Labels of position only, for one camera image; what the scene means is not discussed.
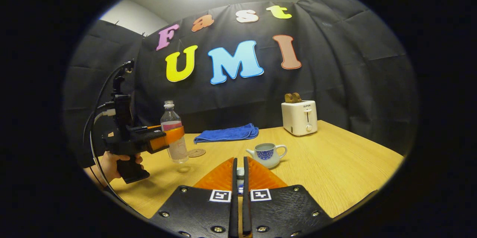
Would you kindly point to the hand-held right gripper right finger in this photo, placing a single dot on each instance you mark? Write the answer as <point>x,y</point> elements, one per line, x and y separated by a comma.
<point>247,200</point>

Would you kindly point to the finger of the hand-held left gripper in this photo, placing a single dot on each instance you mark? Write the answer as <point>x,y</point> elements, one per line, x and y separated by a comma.
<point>164,141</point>
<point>154,127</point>

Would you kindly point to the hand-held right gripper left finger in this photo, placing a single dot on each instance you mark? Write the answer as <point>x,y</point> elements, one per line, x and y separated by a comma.
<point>233,200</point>

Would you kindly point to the clear plastic water bottle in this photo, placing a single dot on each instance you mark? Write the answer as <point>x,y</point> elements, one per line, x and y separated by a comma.
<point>178,154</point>

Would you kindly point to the round brown coaster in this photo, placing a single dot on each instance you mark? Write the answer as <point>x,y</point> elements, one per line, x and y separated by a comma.
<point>196,152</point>

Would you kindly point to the white blue-patterned teacup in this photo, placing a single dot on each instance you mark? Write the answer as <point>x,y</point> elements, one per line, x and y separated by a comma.
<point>268,158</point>

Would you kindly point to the blue folded towel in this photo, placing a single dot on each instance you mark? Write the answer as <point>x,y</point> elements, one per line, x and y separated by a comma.
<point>227,133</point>

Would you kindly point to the white toaster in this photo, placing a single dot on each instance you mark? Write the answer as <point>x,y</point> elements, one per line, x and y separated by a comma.
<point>298,120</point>

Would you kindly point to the black backdrop cloth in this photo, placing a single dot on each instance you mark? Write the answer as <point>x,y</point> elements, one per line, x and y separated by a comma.
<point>335,63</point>

